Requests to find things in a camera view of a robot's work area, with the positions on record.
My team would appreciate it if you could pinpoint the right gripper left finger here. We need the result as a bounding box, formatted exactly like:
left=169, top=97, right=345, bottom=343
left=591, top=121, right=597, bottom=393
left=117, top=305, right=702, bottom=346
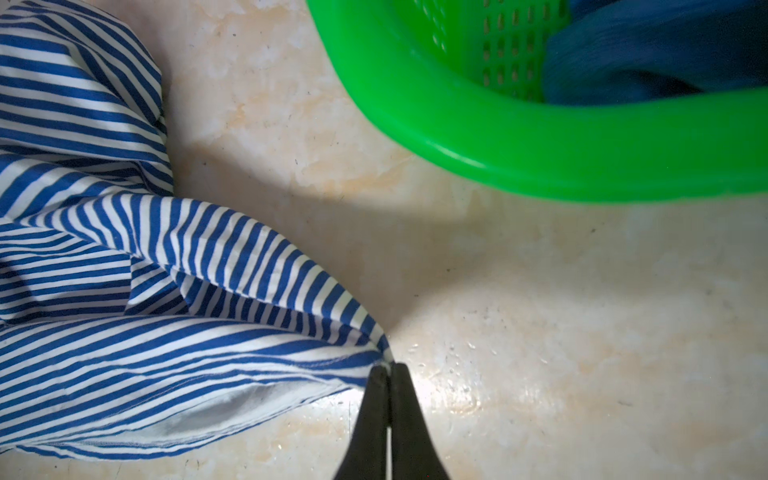
left=335, top=366, right=390, bottom=480

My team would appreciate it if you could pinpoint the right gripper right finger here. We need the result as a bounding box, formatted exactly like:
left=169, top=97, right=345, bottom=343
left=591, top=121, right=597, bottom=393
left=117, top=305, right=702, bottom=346
left=389, top=363, right=450, bottom=480

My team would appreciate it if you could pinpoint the blue white striped tank top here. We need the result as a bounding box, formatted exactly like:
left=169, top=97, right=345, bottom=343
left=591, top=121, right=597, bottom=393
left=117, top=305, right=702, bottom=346
left=1, top=1, right=392, bottom=461

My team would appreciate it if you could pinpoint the green plastic basket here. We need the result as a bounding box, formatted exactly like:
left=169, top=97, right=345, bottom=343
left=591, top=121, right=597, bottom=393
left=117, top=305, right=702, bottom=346
left=308, top=1, right=767, bottom=202

